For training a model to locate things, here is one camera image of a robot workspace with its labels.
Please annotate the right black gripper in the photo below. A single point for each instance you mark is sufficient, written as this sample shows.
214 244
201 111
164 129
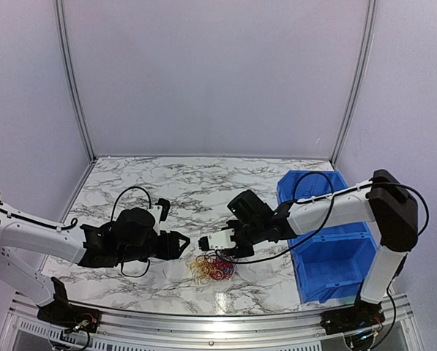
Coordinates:
238 254

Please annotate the left aluminium corner post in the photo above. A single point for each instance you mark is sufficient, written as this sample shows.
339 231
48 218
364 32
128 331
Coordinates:
69 71

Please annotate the aluminium front frame rail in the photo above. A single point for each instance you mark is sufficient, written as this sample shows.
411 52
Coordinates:
120 329

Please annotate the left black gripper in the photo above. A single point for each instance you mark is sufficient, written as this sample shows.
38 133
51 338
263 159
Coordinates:
170 250

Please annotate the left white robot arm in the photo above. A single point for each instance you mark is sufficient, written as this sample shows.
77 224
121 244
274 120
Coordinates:
81 244

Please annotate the far blue storage bin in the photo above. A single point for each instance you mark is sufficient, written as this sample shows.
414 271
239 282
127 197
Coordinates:
295 185

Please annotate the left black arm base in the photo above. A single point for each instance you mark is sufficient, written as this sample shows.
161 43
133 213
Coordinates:
59 311

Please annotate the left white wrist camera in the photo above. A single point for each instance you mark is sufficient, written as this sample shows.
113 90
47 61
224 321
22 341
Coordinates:
160 213

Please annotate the middle blue storage bin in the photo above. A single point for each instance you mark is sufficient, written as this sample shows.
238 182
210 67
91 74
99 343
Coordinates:
329 234

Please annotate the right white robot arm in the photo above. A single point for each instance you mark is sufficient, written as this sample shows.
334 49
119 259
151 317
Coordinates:
381 202

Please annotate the right aluminium corner post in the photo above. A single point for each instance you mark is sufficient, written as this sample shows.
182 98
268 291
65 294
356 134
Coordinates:
357 81

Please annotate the aluminium corner post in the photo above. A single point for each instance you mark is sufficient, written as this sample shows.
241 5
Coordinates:
69 71
357 81

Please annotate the blue storage bin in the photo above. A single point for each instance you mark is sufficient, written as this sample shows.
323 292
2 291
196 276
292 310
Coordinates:
332 266
329 234
295 185

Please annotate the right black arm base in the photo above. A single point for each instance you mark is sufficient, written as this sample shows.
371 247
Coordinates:
361 315

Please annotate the near blue storage bin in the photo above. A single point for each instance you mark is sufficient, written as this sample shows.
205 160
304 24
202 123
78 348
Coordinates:
332 266

